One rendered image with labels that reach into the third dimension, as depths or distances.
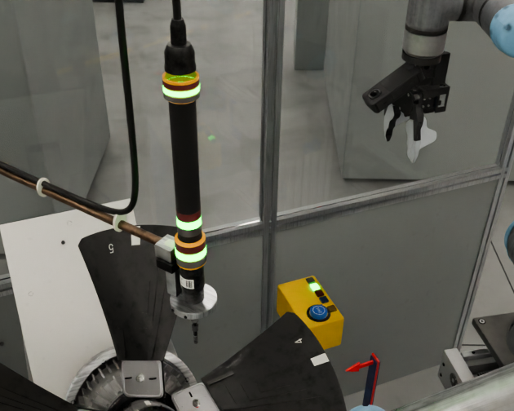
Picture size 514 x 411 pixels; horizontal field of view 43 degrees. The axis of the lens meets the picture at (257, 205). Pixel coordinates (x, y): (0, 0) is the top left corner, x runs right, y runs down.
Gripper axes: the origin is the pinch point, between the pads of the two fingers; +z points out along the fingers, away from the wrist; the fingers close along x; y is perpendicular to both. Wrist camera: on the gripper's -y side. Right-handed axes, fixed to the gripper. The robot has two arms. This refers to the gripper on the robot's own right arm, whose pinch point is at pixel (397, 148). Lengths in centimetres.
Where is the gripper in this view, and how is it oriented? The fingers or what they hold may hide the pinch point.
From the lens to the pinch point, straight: 133.9
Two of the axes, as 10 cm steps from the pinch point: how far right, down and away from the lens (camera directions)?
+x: -3.7, -5.4, 7.6
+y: 9.3, -2.1, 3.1
